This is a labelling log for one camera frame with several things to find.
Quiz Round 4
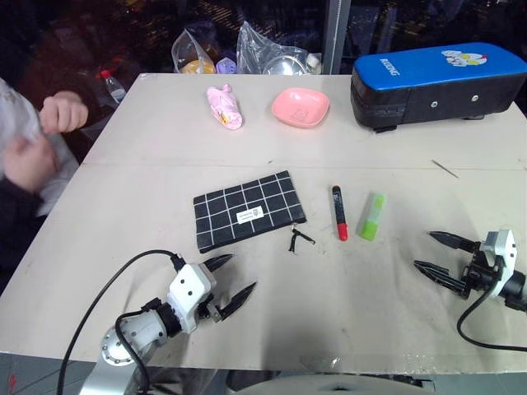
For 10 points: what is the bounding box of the white cloth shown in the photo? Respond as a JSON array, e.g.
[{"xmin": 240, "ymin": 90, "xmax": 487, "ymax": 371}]
[{"xmin": 0, "ymin": 77, "xmax": 80, "ymax": 218}]

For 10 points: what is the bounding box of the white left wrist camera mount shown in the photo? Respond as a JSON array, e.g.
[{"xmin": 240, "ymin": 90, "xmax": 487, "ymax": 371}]
[{"xmin": 166, "ymin": 263, "xmax": 218, "ymax": 335}]

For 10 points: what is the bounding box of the red and black marker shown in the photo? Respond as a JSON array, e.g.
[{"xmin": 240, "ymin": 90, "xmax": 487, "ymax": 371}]
[{"xmin": 330, "ymin": 184, "xmax": 350, "ymax": 242}]

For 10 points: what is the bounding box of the plastic bag with orange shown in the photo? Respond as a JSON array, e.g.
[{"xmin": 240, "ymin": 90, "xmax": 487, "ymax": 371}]
[{"xmin": 170, "ymin": 27, "xmax": 217, "ymax": 76}]

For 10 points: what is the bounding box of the shiny metal bowl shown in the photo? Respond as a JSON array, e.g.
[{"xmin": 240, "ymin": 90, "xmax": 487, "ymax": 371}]
[{"xmin": 263, "ymin": 55, "xmax": 308, "ymax": 77}]

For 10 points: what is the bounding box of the short black left arm cable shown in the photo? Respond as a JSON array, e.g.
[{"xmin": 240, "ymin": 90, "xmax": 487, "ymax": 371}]
[{"xmin": 114, "ymin": 310, "xmax": 152, "ymax": 395}]

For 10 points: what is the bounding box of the black grid pencil pouch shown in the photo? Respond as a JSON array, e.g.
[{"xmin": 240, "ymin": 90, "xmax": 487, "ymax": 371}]
[{"xmin": 193, "ymin": 170, "xmax": 309, "ymax": 256}]

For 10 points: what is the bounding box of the clear crumpled plastic bag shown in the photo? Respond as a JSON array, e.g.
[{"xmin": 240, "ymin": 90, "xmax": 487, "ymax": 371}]
[{"xmin": 236, "ymin": 20, "xmax": 323, "ymax": 77}]

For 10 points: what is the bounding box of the thin wooden stick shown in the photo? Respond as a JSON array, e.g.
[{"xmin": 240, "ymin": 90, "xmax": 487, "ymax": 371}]
[{"xmin": 431, "ymin": 159, "xmax": 460, "ymax": 179}]

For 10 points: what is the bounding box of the blue and black padded box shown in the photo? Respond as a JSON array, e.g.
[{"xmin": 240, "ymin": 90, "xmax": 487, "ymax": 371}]
[{"xmin": 350, "ymin": 41, "xmax": 527, "ymax": 134}]

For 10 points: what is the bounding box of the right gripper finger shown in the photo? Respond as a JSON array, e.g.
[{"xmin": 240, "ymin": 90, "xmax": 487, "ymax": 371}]
[
  {"xmin": 427, "ymin": 231, "xmax": 483, "ymax": 253},
  {"xmin": 413, "ymin": 260, "xmax": 469, "ymax": 296}
]

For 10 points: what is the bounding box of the person's right hand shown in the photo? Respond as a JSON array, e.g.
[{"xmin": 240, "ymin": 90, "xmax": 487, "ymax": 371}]
[{"xmin": 2, "ymin": 137, "xmax": 59, "ymax": 193}]

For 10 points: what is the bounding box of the clear red-capped water bottle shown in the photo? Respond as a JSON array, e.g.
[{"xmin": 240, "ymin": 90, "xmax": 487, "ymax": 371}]
[{"xmin": 100, "ymin": 68, "xmax": 127, "ymax": 105}]

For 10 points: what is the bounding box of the grey window frame post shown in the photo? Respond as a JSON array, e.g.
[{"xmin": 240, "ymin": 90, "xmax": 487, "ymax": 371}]
[{"xmin": 324, "ymin": 0, "xmax": 352, "ymax": 76}]

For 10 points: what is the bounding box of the black zipper pull cord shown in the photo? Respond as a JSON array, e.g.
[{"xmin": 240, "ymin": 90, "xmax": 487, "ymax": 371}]
[{"xmin": 287, "ymin": 224, "xmax": 317, "ymax": 254}]

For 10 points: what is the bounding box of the green highlighter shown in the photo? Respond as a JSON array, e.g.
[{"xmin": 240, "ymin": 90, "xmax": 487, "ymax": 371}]
[{"xmin": 357, "ymin": 192, "xmax": 389, "ymax": 242}]

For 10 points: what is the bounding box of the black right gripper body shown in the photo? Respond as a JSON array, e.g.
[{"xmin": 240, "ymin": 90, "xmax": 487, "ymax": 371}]
[{"xmin": 460, "ymin": 248, "xmax": 501, "ymax": 300}]

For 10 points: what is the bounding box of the person's left hand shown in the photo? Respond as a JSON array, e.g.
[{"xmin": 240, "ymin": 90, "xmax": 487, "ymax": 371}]
[{"xmin": 40, "ymin": 91, "xmax": 90, "ymax": 134}]

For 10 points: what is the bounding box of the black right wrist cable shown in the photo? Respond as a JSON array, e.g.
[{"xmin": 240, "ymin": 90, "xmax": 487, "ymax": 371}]
[{"xmin": 456, "ymin": 283, "xmax": 527, "ymax": 353}]

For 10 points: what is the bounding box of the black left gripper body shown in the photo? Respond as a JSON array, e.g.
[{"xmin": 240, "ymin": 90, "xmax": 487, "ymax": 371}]
[{"xmin": 194, "ymin": 296, "xmax": 224, "ymax": 327}]

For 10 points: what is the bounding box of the pink square bowl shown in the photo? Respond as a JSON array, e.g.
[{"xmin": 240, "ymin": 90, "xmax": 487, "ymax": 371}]
[{"xmin": 271, "ymin": 86, "xmax": 332, "ymax": 130}]

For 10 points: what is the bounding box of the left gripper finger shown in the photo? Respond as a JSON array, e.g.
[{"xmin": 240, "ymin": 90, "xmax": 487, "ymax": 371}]
[
  {"xmin": 203, "ymin": 254, "xmax": 235, "ymax": 273},
  {"xmin": 219, "ymin": 281, "xmax": 258, "ymax": 322}
]

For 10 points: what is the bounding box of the purple small object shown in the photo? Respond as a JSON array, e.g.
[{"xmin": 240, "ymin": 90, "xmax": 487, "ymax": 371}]
[{"xmin": 216, "ymin": 57, "xmax": 238, "ymax": 76}]

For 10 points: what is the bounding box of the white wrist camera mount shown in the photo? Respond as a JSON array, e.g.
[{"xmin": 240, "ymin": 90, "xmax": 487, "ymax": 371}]
[
  {"xmin": 481, "ymin": 229, "xmax": 518, "ymax": 296},
  {"xmin": 166, "ymin": 263, "xmax": 218, "ymax": 335}
]

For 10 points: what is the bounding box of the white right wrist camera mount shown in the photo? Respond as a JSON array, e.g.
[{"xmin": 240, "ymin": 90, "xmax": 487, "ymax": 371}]
[{"xmin": 481, "ymin": 229, "xmax": 518, "ymax": 296}]

